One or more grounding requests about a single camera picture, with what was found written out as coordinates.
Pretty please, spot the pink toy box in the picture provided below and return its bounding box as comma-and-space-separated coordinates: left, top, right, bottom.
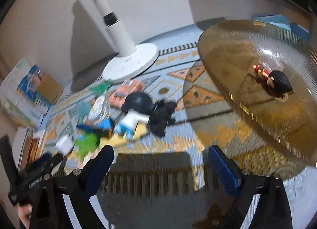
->
109, 79, 145, 108

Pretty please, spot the teal plastic leaf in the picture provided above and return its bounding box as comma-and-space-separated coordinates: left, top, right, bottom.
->
75, 101, 91, 122

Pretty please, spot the red-dressed black-haired figurine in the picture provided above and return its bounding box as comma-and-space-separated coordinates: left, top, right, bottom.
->
253, 65, 293, 103

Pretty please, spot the yellow case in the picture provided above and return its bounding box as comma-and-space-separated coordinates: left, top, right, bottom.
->
99, 122, 149, 149

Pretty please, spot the dark green plastic leaf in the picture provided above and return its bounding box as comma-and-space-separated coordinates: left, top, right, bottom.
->
89, 80, 111, 96

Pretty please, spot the wooden box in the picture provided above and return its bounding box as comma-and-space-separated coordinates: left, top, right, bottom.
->
18, 128, 46, 172

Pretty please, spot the cork pen holder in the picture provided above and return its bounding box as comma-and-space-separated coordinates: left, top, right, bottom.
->
37, 74, 63, 104

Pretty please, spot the clear round patterned container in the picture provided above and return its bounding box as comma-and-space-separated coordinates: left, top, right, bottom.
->
88, 95, 110, 124

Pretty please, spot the blue tissue pack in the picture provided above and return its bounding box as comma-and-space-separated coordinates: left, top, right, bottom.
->
251, 14, 309, 41

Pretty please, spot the black toy figure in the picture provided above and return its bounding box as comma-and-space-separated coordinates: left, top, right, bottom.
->
148, 99, 177, 138

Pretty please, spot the clear plastic bag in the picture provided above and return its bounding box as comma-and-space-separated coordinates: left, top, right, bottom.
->
259, 53, 284, 72

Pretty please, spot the white figurine with black helmet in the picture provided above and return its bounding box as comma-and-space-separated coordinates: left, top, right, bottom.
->
114, 92, 154, 141

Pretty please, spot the blue and black tool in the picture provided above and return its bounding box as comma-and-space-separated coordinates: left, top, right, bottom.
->
76, 118, 115, 138

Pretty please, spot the patterned blue table mat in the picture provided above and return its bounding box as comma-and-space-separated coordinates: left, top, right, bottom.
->
36, 24, 317, 229

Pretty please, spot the bright green plastic leaf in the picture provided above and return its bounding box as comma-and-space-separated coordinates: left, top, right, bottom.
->
74, 132, 100, 160

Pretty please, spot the stack of books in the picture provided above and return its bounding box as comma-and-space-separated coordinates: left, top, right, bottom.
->
1, 59, 50, 128

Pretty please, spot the amber ribbed glass bowl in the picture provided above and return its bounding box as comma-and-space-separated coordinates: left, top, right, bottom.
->
197, 20, 316, 166

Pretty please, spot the person's left hand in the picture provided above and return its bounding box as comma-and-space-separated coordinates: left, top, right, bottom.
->
17, 204, 33, 229

